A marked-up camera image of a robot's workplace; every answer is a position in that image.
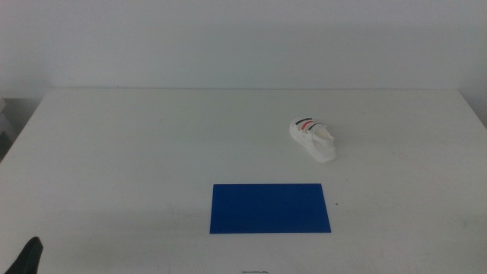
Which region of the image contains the white child's strap shoe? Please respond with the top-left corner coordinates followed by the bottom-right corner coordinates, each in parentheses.
top-left (288, 117), bottom-right (338, 164)

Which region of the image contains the blue rectangular mat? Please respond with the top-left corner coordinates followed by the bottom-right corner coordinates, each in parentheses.
top-left (209, 183), bottom-right (332, 234)

